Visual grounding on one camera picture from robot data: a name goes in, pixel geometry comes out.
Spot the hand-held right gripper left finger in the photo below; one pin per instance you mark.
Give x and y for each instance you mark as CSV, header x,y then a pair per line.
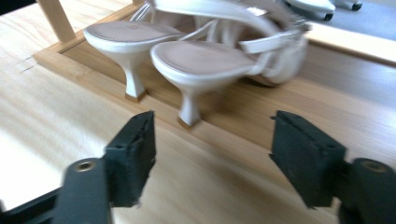
x,y
134,161

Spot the white high-heel sandal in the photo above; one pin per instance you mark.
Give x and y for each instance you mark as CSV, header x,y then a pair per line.
x,y
130,34
202,59

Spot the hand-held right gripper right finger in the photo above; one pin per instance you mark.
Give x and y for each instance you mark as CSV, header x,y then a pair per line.
x,y
305,158

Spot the white wheeled stand base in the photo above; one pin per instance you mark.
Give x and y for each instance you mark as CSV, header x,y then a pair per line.
x,y
311,5

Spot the wooden three-tier shoe rack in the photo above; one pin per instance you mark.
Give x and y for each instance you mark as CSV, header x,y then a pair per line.
x,y
280,99

